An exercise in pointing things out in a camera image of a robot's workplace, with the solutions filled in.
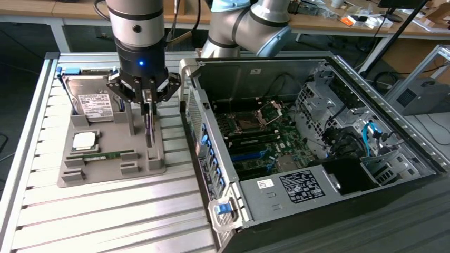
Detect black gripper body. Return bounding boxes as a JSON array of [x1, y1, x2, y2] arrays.
[[115, 39, 170, 92]]

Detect black graphics card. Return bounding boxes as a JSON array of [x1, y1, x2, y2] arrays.
[[142, 89, 159, 148]]

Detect hard disk in blue caddy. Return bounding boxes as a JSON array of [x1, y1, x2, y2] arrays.
[[56, 67, 127, 123]]

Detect gray parts rack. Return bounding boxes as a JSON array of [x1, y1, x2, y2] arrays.
[[58, 84, 167, 188]]

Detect silver CPU chip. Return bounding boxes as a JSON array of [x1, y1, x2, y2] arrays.
[[71, 131, 101, 152]]

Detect brown cardboard box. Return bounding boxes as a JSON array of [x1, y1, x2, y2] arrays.
[[163, 0, 187, 16]]

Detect CPU socket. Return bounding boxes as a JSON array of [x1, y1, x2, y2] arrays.
[[234, 112, 263, 132]]

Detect green RAM stick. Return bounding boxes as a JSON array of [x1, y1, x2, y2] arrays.
[[66, 149, 137, 161]]

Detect metal socket cover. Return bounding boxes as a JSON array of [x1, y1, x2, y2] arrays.
[[257, 100, 285, 124]]

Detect black RAM slots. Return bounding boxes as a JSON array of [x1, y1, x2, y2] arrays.
[[227, 133, 281, 148]]

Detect green motherboard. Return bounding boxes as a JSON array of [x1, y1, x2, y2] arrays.
[[214, 102, 320, 181]]

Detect metal drive cage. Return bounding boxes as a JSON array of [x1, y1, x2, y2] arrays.
[[294, 65, 370, 144]]

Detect silver chipset heatsink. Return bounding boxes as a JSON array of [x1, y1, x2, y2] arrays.
[[277, 155, 304, 172]]

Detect gray power supply unit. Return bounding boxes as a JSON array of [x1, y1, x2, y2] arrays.
[[241, 165, 342, 221]]

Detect black plastic shroud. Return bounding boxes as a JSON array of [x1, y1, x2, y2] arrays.
[[322, 158, 381, 196]]

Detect white flat box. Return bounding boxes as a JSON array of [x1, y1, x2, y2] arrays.
[[365, 17, 393, 29]]

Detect black slanted pole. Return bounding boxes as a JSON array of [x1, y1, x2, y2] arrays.
[[357, 0, 433, 79]]

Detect open black PC case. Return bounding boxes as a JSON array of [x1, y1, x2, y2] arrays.
[[178, 54, 446, 253]]

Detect gray disk bay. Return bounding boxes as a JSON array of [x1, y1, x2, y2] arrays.
[[361, 149, 437, 187]]

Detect gray computer tower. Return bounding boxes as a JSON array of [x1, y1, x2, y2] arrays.
[[385, 77, 450, 116]]

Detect black monitor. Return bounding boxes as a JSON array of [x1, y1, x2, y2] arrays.
[[378, 0, 434, 22]]

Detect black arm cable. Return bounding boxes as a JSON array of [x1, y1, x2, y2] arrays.
[[94, 0, 211, 44]]

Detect wooden desk white frame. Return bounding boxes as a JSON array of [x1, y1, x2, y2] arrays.
[[292, 0, 450, 77], [0, 0, 211, 53]]

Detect black power wire bundle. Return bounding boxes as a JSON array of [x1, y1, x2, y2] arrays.
[[322, 126, 369, 160]]

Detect blue SATA wire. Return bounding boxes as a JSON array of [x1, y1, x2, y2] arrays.
[[362, 120, 385, 159]]

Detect black coiled cable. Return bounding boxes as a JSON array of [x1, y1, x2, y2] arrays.
[[373, 71, 401, 92]]

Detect aluminium profile frame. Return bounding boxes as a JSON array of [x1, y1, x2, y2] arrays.
[[409, 44, 450, 87]]

